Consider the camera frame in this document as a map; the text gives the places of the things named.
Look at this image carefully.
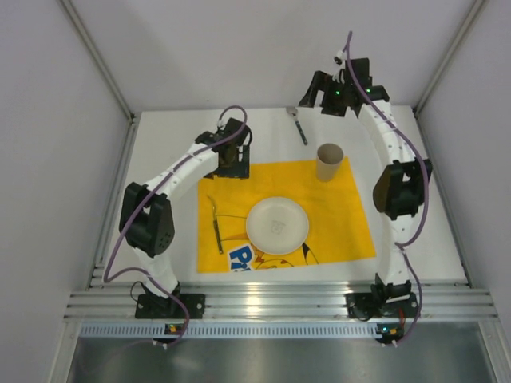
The fork with teal handle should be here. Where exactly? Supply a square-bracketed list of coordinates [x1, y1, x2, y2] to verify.
[207, 195, 224, 255]

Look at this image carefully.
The spoon with teal handle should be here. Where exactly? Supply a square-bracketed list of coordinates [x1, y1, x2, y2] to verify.
[286, 106, 308, 146]

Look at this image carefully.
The beige cup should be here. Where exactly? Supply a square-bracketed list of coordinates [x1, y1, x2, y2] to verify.
[316, 143, 344, 182]

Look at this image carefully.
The cream round plate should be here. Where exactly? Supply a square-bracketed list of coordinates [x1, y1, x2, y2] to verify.
[245, 197, 310, 255]

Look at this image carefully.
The yellow cartoon cloth placemat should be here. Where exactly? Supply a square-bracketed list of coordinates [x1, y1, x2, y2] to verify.
[197, 159, 376, 274]

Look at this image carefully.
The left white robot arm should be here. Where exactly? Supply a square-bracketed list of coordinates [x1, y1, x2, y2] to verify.
[119, 118, 252, 300]

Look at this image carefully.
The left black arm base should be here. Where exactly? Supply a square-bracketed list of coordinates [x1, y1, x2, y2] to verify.
[130, 282, 206, 319]

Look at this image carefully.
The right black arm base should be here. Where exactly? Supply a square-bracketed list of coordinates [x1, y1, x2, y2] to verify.
[346, 274, 419, 322]

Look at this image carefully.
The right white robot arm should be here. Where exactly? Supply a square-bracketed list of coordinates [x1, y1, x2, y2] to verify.
[299, 54, 433, 321]

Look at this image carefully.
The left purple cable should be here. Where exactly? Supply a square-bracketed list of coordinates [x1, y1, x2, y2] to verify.
[102, 105, 248, 350]

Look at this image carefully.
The left aluminium frame post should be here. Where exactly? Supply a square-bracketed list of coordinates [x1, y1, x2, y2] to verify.
[57, 0, 137, 123]

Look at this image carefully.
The aluminium frame post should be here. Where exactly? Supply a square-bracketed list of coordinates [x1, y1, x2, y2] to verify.
[413, 0, 488, 118]
[57, 0, 137, 123]

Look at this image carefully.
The right aluminium frame post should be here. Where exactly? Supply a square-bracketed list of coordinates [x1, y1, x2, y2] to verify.
[413, 0, 488, 118]

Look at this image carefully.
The aluminium mounting rail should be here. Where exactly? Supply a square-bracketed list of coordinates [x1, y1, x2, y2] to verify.
[64, 282, 497, 322]

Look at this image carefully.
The slotted grey cable duct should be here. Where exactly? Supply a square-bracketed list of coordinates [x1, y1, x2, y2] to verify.
[80, 322, 404, 340]

